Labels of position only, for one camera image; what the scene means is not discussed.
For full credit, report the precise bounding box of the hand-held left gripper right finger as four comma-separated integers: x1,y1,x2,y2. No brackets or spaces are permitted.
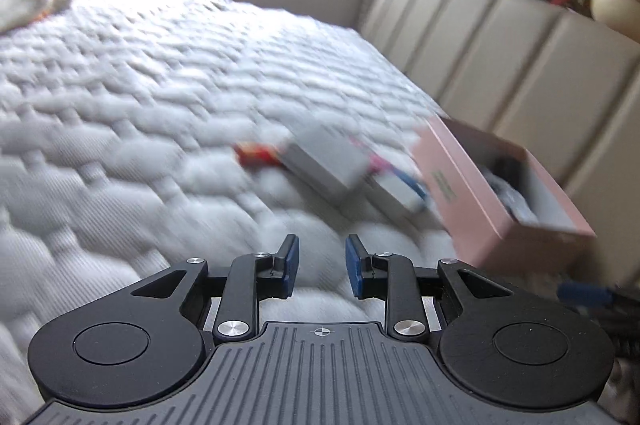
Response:
345,234,516,341

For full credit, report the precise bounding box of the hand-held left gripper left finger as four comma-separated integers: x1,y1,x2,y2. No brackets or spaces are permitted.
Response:
131,234,301,345

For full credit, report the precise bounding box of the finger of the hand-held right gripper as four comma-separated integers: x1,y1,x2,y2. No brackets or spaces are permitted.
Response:
556,282,617,309

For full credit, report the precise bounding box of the large white cardboard box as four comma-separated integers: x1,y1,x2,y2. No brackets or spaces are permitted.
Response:
281,124,375,206

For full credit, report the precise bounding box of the pink cardboard box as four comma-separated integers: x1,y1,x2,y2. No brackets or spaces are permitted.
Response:
412,115,599,277

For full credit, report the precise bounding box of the red orange packet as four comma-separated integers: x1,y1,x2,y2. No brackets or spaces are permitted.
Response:
234,142,287,169

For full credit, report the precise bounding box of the white quilted bed mattress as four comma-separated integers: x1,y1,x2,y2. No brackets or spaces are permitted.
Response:
0,0,640,425

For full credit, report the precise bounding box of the beige padded headboard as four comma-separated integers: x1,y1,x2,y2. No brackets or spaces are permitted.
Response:
360,0,640,206

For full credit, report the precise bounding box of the white round lamp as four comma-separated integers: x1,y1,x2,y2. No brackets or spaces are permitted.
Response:
589,0,640,30

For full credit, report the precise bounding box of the white plush toy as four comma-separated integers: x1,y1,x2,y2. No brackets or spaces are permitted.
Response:
0,0,70,32

